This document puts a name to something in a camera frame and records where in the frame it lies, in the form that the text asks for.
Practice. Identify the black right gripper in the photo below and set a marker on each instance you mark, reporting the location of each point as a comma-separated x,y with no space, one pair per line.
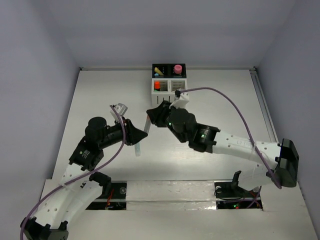
158,113

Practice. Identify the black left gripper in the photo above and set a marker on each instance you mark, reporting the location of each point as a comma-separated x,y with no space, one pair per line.
133,134

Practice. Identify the orange pastel highlighter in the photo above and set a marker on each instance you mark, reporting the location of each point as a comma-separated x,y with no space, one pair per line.
147,125

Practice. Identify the black orange capped highlighter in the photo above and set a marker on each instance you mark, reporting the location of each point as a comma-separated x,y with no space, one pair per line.
157,86

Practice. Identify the yellow pastel highlighter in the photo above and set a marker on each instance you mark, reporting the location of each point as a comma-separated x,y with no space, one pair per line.
156,70

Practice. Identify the pink capped glue bottle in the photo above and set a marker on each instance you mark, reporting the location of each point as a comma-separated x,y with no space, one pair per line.
178,69

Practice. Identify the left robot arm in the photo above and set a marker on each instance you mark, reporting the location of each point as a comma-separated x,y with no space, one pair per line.
81,182

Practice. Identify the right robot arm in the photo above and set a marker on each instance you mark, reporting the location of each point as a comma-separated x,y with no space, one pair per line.
275,162

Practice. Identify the green pastel highlighter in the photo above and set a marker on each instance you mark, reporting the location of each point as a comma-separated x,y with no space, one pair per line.
137,149

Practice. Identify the white slatted organizer box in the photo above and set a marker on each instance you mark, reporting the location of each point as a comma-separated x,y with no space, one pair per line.
168,88

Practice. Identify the black slatted organizer box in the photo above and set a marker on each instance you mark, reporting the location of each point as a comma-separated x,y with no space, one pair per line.
168,70

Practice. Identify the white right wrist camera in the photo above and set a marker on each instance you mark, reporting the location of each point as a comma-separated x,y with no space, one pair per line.
181,100

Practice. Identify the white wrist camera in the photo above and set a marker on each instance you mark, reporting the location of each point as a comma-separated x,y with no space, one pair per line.
181,100
120,109

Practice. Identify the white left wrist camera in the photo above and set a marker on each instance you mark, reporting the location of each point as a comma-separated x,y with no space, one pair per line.
120,109

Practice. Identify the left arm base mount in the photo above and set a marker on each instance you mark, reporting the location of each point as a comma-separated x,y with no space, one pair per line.
113,196

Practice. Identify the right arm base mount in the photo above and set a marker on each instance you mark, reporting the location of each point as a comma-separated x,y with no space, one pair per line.
229,196

